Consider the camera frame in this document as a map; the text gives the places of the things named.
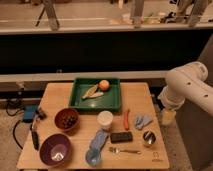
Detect brown bowl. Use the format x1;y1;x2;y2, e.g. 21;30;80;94
54;108;79;132

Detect dark grapes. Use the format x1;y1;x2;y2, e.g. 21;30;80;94
63;116;77;129

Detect orange fruit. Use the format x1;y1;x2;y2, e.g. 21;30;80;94
98;80;110;91

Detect white plastic cup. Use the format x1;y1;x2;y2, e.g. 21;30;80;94
97;111;113;130

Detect green plastic tray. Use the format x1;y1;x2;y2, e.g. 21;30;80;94
69;78;122;111

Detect black cable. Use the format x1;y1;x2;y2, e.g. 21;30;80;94
12;119;26;150

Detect orange carrot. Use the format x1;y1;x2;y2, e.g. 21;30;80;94
123;109;130;130

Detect silver metal cup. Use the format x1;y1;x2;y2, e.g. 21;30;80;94
142;131;156;147

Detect blue power box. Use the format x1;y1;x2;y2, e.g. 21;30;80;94
22;105;38;123

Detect blue grey cloth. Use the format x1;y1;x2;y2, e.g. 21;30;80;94
134;115;152;130

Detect black rectangular block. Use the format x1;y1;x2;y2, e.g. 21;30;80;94
110;132;133;143

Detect black handled tool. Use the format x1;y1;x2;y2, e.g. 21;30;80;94
31;116;39;151

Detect white knife in tray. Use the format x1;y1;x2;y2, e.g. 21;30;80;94
88;92;104;98

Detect silver fork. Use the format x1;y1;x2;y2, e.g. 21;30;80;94
109;147;141;154

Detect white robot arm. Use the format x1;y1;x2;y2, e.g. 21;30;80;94
158;61;213;125

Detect blue folded towel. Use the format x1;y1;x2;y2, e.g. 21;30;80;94
89;129;108;150

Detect purple bowl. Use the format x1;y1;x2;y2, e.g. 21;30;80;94
39;134;71;167

